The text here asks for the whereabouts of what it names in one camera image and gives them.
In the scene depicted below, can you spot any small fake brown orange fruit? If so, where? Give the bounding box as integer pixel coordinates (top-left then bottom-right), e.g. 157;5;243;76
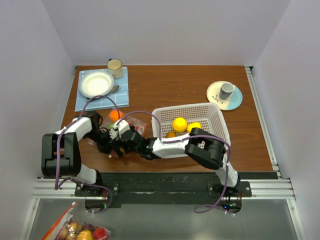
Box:
165;131;177;138

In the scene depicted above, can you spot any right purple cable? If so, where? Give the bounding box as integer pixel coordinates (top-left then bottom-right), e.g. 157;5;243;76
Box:
114;110;233;215

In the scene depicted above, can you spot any blue checked cloth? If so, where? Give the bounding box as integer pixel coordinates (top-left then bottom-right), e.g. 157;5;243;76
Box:
74;66;129;112

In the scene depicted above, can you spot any fake yellow lemon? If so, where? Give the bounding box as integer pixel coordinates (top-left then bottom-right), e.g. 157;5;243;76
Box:
172;117;188;133

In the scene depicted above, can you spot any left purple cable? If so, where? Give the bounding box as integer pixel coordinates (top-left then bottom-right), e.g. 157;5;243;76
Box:
54;95;121;191

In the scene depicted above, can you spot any beige enamel mug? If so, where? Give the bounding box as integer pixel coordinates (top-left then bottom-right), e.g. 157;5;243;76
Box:
107;58;124;79

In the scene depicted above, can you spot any metal spoon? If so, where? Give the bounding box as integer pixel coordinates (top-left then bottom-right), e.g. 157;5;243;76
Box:
109;85;120;94

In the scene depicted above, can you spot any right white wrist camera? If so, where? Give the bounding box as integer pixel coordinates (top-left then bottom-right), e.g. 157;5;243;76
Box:
109;119;130;140

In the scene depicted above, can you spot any fake yellow pear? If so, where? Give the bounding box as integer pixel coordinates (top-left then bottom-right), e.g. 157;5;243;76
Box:
186;122;202;133

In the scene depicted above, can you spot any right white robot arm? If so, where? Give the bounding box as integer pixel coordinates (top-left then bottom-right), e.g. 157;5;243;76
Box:
109;127;241;197

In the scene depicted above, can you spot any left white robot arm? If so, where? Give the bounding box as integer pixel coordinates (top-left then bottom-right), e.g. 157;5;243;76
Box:
41;111;112;196

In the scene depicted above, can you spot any grey cup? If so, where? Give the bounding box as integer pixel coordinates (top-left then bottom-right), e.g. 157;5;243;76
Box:
219;82;235;100

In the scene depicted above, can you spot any clear zip top bag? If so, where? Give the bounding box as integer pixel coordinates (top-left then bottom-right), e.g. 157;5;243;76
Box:
84;109;147;158

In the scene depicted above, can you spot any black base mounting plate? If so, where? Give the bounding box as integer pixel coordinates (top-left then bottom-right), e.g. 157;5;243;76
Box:
74;172;252;210

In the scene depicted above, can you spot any white perforated plastic basket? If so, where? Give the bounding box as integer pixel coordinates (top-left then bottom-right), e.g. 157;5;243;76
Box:
151;102;231;144

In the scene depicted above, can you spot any purple cable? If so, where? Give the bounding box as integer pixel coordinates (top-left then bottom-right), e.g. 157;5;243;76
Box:
114;110;233;215
54;95;121;191

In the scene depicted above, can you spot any pink and blue plate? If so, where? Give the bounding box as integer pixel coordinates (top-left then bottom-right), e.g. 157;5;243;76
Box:
206;81;243;111

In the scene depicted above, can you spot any white bowl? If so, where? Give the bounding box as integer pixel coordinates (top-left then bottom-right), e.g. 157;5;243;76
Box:
79;72;115;99

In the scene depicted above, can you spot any aluminium frame rail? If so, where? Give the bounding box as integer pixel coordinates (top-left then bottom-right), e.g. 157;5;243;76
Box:
29;65;298;240

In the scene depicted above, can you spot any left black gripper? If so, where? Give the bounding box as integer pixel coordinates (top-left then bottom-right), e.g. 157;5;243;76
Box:
84;129;116;156

